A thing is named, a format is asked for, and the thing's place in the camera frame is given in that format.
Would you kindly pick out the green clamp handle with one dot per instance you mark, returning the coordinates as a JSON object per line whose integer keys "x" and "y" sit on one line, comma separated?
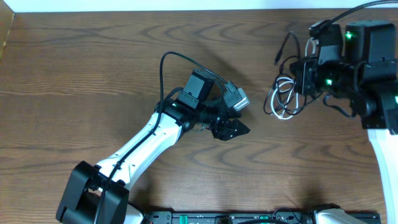
{"x": 183, "y": 219}

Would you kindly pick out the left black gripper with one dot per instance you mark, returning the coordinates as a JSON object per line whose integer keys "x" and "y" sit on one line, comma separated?
{"x": 222, "y": 127}

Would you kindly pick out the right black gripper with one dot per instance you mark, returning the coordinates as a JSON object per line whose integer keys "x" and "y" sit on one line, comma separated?
{"x": 310, "y": 68}

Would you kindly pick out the cardboard box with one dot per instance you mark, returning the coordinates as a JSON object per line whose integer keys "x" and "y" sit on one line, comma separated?
{"x": 6, "y": 19}

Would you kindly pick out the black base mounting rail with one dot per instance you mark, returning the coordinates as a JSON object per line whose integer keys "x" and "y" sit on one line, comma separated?
{"x": 281, "y": 215}

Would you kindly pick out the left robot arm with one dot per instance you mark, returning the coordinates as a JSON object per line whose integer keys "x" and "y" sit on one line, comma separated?
{"x": 100, "y": 193}

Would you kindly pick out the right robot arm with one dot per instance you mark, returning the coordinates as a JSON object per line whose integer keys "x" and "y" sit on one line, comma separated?
{"x": 359, "y": 65}

